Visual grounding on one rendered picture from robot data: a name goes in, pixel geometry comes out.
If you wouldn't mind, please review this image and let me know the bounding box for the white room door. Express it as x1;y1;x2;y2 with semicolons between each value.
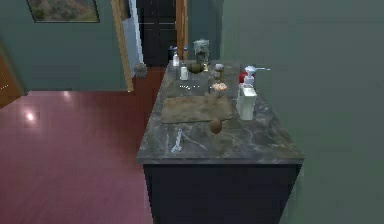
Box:
121;0;145;78

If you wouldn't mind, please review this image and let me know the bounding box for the brown wooden door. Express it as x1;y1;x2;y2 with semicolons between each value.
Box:
0;53;25;110

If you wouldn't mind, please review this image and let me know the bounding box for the white soap dispenser bottle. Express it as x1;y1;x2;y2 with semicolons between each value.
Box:
235;75;258;121

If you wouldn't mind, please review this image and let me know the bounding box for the dark cabinet with marble top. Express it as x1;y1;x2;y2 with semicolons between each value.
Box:
135;59;306;224

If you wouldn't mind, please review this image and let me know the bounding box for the framed landscape picture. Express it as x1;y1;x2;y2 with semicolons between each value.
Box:
25;0;101;24

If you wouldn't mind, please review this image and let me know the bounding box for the brown round potato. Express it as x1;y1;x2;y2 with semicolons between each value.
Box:
209;118;224;135

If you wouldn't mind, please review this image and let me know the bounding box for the silver metal utensil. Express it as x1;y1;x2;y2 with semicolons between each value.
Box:
170;128;185;154

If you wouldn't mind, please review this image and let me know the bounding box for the white spray bottle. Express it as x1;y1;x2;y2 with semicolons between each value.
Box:
244;65;271;78

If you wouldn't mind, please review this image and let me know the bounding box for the olive green round bowl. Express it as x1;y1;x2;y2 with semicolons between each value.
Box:
186;62;205;75

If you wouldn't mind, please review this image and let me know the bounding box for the small jar with pale lid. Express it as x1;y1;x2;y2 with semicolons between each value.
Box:
213;63;225;81

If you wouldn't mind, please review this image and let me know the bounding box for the brown wooden cutting board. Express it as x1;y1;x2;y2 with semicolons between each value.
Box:
160;95;234;125

